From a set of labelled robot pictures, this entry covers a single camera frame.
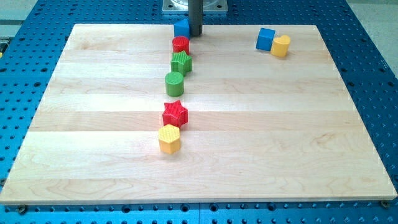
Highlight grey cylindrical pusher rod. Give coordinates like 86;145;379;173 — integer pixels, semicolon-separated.
188;0;203;37

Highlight red cylinder block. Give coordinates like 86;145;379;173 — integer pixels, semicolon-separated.
172;35;190;55

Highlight light wooden board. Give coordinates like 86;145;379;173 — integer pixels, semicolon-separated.
1;24;397;205

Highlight blue triangular block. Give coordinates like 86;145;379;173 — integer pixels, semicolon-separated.
174;19;190;39

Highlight yellow heart block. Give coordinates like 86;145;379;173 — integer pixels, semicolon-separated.
271;35;291;57

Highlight red star block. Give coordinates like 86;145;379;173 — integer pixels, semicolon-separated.
162;100;188;128

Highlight yellow hexagon block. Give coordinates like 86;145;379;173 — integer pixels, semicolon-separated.
158;124;181;154

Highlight green cylinder block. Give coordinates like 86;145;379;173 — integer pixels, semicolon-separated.
165;72;184;97

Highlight blue cube block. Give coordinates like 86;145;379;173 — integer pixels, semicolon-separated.
256;28;276;51

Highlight green star block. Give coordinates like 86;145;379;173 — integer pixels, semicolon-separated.
170;50;192;76

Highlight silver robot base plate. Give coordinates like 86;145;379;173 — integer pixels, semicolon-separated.
162;0;228;15

